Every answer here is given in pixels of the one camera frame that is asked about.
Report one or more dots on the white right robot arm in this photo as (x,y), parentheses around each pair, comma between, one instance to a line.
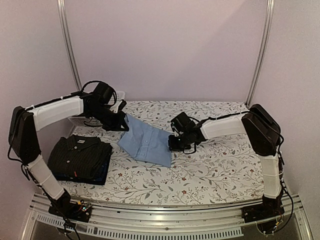
(263,132)

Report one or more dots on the aluminium front rail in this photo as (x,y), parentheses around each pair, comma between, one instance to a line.
(136,218)

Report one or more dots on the perforated metal front panel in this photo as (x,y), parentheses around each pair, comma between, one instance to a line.
(125,234)

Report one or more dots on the white plastic laundry basket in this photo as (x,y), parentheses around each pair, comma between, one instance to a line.
(85,120)

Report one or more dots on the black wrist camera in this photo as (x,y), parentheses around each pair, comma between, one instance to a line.
(182,123)
(105,92)

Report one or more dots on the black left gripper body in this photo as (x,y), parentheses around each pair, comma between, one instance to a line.
(110,123)

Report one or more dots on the dark blue shirt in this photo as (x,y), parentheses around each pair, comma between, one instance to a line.
(98,179)

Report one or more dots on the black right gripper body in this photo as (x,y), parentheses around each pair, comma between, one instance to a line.
(182,144)

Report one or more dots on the black pinstriped shirt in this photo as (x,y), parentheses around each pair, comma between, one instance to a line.
(79,156)

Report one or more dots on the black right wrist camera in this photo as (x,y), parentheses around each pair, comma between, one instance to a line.
(182,123)

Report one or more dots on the right aluminium frame post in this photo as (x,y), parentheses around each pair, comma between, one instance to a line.
(262,51)

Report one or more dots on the left aluminium frame post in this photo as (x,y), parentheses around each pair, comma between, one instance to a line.
(68,43)

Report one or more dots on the floral patterned table cloth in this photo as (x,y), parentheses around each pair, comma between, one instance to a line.
(222,170)

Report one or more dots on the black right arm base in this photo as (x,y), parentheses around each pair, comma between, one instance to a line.
(270,211)

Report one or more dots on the light blue long sleeve shirt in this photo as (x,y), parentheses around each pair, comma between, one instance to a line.
(146,143)

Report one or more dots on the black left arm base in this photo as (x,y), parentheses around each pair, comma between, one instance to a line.
(71,210)

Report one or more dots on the aluminium frame post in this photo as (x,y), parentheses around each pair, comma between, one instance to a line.
(68,43)
(262,51)

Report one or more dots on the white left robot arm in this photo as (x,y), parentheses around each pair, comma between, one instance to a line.
(26,123)

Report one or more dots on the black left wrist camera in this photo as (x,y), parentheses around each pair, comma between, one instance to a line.
(105,92)

